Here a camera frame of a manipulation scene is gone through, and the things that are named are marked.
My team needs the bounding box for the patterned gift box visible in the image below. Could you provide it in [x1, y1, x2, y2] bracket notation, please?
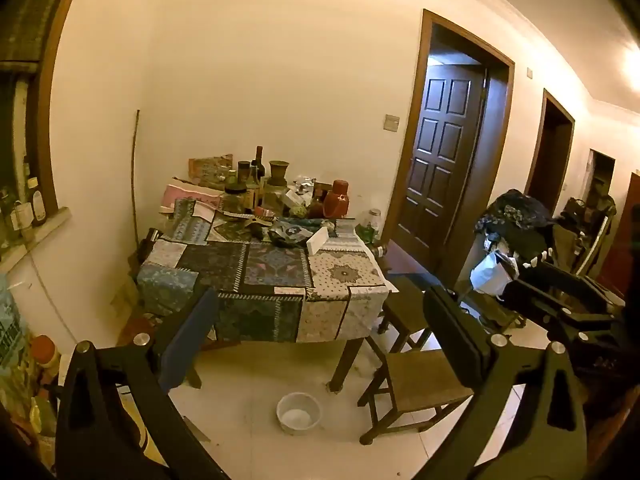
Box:
[188, 154, 234, 188]

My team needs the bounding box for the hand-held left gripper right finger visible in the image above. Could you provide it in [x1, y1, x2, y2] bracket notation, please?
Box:
[415, 285, 588, 480]

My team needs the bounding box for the white rectangular box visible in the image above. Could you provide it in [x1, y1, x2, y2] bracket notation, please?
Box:
[306, 226, 330, 257]

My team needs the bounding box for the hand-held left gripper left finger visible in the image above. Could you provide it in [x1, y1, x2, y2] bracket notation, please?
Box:
[55, 287, 231, 480]

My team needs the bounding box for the white bowl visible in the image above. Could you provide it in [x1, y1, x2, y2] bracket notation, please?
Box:
[276, 392, 322, 436]

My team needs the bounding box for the blue plastic crate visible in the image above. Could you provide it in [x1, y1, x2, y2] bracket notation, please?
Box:
[0, 272, 31, 396]

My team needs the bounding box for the clear glass bottle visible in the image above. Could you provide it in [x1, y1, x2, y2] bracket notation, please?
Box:
[245, 165, 261, 208]

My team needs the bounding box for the dark snack bag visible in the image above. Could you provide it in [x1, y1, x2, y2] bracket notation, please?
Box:
[270, 221, 312, 249]

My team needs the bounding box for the red thermos jug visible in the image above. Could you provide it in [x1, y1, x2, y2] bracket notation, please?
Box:
[322, 179, 350, 219]

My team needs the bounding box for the wooden stool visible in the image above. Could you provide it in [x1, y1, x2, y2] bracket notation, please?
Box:
[377, 275, 436, 356]
[357, 347, 483, 446]

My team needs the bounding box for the orange-lidded jar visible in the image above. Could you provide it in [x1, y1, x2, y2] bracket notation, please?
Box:
[30, 335, 61, 383]

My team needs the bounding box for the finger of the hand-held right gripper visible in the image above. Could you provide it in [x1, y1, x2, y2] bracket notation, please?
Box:
[520, 262, 613, 306]
[500, 279, 576, 331]

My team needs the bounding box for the dark patterned cloth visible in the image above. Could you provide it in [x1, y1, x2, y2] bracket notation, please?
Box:
[475, 189, 553, 233]

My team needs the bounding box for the reddish wooden door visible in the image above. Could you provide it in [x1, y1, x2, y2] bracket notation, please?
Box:
[597, 172, 640, 301]

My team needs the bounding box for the pink box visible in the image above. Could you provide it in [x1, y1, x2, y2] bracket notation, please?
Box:
[160, 177, 223, 211]

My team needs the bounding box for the patchwork-cloth covered table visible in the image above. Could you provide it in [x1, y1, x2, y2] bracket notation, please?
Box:
[131, 195, 398, 345]

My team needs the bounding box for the thin wooden stick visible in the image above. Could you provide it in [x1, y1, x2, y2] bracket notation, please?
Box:
[130, 109, 142, 256]

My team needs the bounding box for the wooden doorway frame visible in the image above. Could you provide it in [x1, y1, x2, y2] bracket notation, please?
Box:
[524, 88, 576, 216]

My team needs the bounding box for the narrow doorway frame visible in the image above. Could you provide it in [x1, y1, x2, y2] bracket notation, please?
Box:
[582, 149, 617, 211]

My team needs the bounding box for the white plastic bag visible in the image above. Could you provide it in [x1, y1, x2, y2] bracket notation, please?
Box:
[470, 251, 518, 296]

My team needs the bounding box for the large glass jar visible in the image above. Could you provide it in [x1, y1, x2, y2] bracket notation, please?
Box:
[262, 182, 288, 213]

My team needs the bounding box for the wooden door frame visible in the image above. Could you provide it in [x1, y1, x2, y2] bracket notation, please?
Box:
[382, 9, 516, 286]

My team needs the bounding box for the dark wooden panel door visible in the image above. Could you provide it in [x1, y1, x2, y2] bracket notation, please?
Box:
[392, 62, 488, 261]

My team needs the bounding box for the glass jar with green contents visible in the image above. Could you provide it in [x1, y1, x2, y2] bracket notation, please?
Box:
[359, 208, 383, 243]

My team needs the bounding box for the white labelled bottle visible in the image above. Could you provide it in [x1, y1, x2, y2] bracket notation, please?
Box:
[30, 176, 48, 227]

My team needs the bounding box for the chair with piled clothes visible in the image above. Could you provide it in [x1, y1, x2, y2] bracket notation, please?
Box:
[462, 230, 556, 331]

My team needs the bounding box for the dark-lidded glass jar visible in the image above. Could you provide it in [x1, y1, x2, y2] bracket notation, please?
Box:
[221, 186, 248, 214]

